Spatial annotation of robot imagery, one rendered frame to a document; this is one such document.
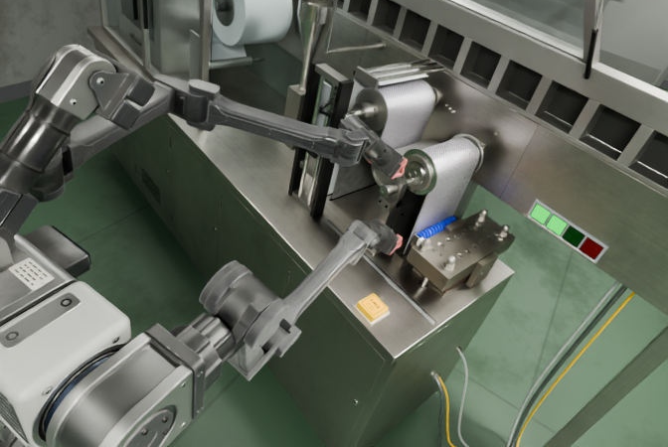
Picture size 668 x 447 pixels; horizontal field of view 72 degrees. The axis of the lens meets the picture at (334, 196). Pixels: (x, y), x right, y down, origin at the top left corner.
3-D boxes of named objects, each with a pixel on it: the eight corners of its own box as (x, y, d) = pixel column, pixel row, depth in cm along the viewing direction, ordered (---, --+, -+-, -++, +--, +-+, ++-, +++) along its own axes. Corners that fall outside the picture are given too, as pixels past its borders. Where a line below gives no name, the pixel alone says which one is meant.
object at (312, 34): (272, 138, 209) (289, 10, 175) (296, 132, 218) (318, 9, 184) (290, 154, 202) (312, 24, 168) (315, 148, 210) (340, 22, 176)
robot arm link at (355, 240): (283, 352, 96) (245, 317, 98) (278, 362, 100) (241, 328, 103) (386, 235, 124) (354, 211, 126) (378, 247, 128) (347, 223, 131)
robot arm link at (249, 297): (223, 366, 63) (195, 339, 64) (269, 319, 70) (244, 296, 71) (237, 333, 57) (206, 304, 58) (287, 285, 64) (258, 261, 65)
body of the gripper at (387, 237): (388, 254, 138) (377, 252, 132) (365, 234, 144) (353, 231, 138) (401, 237, 137) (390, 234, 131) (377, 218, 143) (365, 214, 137)
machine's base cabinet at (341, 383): (106, 156, 320) (91, 33, 268) (193, 137, 358) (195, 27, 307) (337, 482, 186) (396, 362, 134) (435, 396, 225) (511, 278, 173)
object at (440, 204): (410, 234, 155) (427, 192, 144) (452, 214, 169) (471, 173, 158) (411, 235, 155) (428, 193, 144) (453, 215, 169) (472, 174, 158)
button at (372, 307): (356, 306, 142) (357, 301, 141) (372, 297, 147) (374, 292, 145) (371, 323, 139) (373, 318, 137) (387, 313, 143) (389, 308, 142)
